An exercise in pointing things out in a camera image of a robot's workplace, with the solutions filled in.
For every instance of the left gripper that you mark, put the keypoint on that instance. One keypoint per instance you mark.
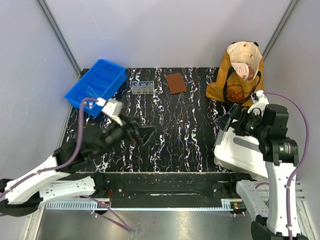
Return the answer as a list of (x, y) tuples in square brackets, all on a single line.
[(143, 132)]

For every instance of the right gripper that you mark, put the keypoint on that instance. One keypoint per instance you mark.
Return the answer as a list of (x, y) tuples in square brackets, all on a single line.
[(236, 112)]

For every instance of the white rectangular lid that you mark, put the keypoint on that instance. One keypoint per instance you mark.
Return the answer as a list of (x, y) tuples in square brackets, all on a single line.
[(240, 154)]

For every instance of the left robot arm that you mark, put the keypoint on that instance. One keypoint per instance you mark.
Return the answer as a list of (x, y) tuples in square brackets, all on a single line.
[(23, 196)]

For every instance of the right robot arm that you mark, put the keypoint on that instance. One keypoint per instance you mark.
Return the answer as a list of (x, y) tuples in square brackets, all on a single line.
[(277, 220)]

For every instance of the clear test tube rack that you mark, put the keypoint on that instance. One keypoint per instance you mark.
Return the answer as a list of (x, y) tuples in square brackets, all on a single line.
[(144, 92)]

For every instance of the yellow tote bag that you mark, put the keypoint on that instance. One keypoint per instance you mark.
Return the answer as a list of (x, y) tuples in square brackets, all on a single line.
[(229, 87)]

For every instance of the package in tote bag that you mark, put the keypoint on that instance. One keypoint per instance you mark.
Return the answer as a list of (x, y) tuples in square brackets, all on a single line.
[(244, 70)]

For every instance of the brown scouring pad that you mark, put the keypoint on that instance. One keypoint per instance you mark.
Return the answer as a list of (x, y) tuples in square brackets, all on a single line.
[(176, 83)]

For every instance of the blue divided plastic bin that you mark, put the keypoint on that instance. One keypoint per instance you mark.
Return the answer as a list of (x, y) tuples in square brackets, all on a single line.
[(104, 77)]

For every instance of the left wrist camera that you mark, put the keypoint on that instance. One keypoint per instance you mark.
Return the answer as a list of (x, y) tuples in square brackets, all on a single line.
[(111, 108)]

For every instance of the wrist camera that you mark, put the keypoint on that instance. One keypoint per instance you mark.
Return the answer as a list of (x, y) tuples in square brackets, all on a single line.
[(259, 103), (111, 108)]

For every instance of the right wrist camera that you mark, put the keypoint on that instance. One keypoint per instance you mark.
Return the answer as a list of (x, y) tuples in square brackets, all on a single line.
[(259, 103)]

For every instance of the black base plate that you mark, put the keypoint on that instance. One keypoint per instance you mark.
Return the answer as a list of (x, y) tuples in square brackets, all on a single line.
[(167, 190)]

